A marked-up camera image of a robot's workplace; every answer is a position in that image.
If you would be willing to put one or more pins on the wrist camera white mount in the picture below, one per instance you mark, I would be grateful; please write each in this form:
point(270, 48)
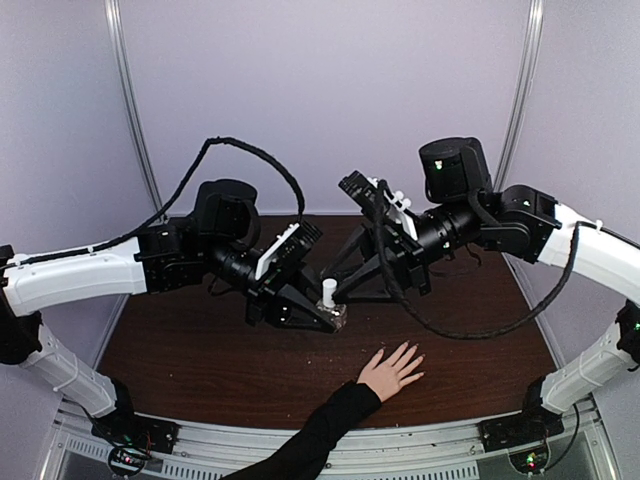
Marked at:
point(362, 190)
point(272, 253)

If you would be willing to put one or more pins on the aluminium front rail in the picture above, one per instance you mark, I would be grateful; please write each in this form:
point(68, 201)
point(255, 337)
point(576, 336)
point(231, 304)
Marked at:
point(572, 445)

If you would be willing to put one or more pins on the right aluminium frame post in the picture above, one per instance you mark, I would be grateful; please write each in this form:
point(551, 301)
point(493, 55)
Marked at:
point(530, 48)

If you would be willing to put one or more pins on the left aluminium frame post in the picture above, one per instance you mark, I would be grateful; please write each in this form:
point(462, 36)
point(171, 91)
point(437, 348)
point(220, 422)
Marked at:
point(118, 41)

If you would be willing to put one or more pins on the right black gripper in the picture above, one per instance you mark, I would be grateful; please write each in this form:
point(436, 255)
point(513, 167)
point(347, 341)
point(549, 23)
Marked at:
point(409, 261)

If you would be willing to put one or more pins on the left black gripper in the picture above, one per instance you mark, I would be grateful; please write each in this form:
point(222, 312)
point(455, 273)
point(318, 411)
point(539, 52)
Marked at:
point(279, 305)

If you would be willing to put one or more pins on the aluminium frame post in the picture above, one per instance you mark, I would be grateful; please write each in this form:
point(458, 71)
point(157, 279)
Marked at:
point(530, 48)
point(118, 41)

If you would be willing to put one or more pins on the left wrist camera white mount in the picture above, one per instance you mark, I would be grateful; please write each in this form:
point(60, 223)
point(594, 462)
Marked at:
point(272, 253)

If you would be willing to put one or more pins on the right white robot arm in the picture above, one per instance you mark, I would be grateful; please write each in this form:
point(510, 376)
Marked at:
point(532, 226)

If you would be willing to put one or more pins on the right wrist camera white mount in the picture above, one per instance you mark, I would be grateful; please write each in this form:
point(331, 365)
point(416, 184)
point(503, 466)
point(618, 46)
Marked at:
point(362, 190)

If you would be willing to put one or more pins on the person's bare hand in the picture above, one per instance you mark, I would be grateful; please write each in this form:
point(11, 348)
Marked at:
point(387, 376)

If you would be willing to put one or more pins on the left round circuit board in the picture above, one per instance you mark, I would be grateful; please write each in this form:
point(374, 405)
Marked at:
point(127, 461)

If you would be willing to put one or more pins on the glitter nail polish bottle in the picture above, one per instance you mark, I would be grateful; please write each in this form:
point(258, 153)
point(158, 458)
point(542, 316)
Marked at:
point(328, 306)

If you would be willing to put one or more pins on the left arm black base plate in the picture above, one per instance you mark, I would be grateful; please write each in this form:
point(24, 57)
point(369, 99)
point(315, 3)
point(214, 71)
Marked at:
point(143, 434)

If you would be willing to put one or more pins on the right round circuit board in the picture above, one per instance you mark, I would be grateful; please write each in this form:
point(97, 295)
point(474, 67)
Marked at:
point(529, 461)

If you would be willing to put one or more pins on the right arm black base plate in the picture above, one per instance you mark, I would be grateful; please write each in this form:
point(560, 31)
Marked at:
point(519, 429)

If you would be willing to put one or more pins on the black sleeved forearm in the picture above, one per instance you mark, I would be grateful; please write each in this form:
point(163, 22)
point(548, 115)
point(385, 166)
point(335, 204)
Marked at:
point(305, 454)

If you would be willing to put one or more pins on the round circuit board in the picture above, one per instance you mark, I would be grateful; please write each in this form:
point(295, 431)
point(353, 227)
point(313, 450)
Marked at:
point(529, 461)
point(127, 461)

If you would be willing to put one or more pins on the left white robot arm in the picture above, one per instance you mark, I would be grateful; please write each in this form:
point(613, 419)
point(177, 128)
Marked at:
point(217, 238)

